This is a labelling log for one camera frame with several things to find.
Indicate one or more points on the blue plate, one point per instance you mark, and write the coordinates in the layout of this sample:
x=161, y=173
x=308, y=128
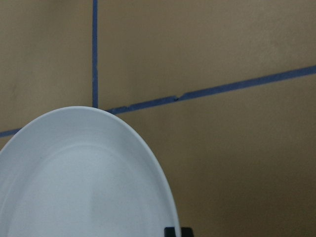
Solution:
x=82, y=172

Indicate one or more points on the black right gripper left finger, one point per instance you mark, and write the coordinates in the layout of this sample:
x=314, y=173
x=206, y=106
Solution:
x=169, y=232

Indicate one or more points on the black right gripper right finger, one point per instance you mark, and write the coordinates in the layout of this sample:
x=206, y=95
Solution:
x=187, y=232

